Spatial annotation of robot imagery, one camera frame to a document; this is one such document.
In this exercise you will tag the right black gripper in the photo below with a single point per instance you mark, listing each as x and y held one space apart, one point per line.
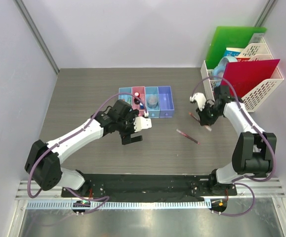
204 120

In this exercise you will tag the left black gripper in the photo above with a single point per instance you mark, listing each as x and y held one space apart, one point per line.
126 137

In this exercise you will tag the red ink bottle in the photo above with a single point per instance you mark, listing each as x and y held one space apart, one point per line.
137 95

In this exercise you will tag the dark red pen refill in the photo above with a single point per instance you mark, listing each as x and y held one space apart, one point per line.
188 137

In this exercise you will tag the clear paper clip jar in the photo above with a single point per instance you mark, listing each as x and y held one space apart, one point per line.
152 101

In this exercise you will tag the purple drawer box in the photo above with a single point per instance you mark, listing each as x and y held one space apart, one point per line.
165 102

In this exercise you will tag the light blue drawer box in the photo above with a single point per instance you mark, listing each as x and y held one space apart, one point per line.
125 93

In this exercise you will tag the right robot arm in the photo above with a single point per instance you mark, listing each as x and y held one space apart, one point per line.
254 153

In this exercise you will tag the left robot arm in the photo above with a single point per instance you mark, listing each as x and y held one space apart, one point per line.
45 159

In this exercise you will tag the blue tape roll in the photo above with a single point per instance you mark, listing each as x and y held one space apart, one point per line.
219 70

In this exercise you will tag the white file organizer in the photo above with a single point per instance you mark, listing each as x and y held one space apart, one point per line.
254 98

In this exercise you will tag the magenta folder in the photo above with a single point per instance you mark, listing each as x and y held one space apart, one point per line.
245 76

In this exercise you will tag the red white book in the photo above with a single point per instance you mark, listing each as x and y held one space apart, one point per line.
242 59

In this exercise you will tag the blue white book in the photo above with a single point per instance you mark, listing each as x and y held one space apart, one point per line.
232 51

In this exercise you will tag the green folder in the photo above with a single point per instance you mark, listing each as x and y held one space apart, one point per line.
229 36

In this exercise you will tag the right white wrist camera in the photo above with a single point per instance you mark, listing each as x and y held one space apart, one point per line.
199 99

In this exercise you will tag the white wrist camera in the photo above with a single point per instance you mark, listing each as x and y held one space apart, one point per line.
142 122
199 99

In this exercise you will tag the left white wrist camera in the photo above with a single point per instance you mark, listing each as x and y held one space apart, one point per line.
142 122

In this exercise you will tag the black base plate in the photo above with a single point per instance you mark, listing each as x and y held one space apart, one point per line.
155 188

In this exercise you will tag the slotted cable duct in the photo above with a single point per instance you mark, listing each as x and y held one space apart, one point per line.
78 204

